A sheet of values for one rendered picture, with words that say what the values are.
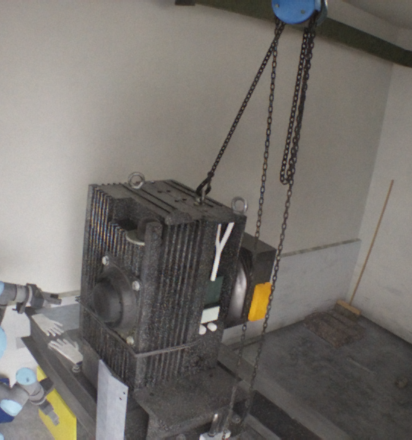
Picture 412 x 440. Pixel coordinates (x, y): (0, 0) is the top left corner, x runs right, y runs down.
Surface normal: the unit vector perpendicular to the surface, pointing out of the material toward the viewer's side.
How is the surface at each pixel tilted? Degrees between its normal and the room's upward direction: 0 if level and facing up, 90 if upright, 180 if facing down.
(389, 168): 90
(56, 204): 90
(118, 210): 90
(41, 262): 90
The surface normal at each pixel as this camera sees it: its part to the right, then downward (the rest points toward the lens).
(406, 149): -0.78, 0.10
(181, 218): 0.60, 0.36
